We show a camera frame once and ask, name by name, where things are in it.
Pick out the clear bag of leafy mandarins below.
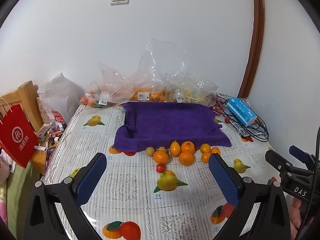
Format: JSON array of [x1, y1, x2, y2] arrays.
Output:
[[80, 62, 132, 108]]

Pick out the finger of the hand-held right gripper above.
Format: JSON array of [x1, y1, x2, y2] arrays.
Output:
[[265, 149, 295, 178], [289, 145, 316, 170]]

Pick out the clear bag of oranges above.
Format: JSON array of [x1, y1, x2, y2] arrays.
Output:
[[127, 39, 192, 103]]

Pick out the wooden chair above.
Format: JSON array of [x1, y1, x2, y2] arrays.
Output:
[[0, 81, 47, 176]]

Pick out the brown wooden door frame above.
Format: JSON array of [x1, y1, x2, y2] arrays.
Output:
[[237, 0, 265, 99]]

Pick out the grey patterned pouch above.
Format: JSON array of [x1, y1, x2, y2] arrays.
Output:
[[230, 116, 267, 138]]

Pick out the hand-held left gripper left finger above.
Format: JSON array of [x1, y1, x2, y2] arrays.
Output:
[[24, 152, 108, 240]]

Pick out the orange mandarin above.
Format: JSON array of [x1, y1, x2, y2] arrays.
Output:
[[179, 152, 195, 166], [153, 150, 170, 165]]

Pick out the clear bag of yellow fruit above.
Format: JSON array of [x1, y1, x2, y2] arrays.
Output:
[[165, 76, 219, 107]]

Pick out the person's right hand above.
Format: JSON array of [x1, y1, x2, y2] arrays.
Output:
[[290, 198, 303, 240]]

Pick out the blue box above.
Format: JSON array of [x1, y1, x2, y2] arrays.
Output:
[[226, 97, 259, 127]]

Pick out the mandarin with green stem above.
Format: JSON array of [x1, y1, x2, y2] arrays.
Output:
[[180, 141, 196, 154]]

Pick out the oval orange kumquat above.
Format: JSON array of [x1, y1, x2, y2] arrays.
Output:
[[170, 140, 181, 157]]

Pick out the pile of small bottles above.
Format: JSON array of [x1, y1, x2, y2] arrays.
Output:
[[36, 122, 67, 153]]

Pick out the black cables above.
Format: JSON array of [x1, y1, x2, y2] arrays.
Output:
[[215, 92, 270, 143]]

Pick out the white plastic bag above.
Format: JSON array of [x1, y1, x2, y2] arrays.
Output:
[[37, 72, 85, 128]]

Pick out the red paper bag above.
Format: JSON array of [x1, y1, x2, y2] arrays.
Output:
[[0, 97, 39, 169]]

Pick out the purple towel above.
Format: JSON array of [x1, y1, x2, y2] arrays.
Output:
[[114, 102, 232, 153]]

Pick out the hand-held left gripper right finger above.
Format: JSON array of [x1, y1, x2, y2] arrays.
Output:
[[208, 153, 292, 240]]

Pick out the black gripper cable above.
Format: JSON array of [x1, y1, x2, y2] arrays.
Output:
[[300, 126, 320, 240]]

